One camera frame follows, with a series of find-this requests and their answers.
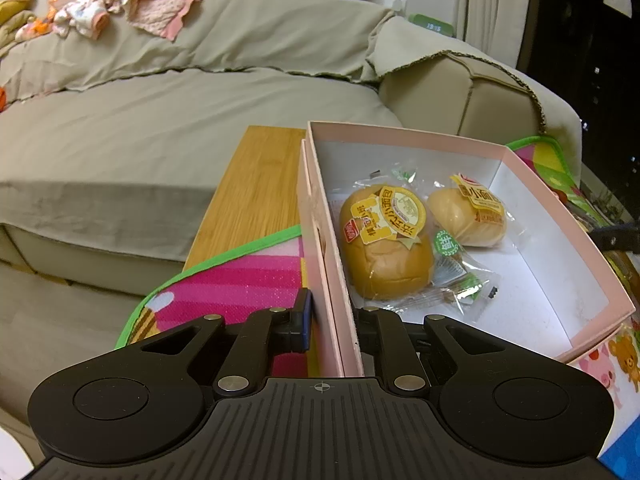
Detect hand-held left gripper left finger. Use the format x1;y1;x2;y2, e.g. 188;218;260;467
125;288;313;402

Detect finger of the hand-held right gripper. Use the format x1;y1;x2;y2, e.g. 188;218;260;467
591;226;640;256

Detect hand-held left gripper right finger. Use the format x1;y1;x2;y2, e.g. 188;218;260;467
353;305;507;402

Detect pink cardboard box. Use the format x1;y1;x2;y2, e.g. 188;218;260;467
304;120;636;378

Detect large golden bun packet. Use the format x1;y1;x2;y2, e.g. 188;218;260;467
339;183;436;303

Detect colourful cartoon play mat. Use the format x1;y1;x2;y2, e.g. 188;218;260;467
114;135;640;480

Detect green label snack packet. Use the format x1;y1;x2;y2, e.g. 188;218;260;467
402;228;502;322

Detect small pale bun packet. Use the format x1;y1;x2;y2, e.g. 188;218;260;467
427;172;509;249

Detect beige sofa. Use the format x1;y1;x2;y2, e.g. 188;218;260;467
0;0;583;311

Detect beige sofa cover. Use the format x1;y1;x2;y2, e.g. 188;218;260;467
0;0;405;265

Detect cream curtain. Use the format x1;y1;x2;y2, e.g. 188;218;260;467
452;0;524;72

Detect green digital clock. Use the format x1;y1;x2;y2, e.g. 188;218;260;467
408;12;455;39

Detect beige fringed armrest throw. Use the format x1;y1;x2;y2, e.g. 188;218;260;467
361;14;583;171

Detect white patterned baby garment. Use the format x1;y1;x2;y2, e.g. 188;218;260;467
51;0;112;41

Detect yellow cloth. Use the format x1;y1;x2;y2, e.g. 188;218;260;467
0;0;37;47

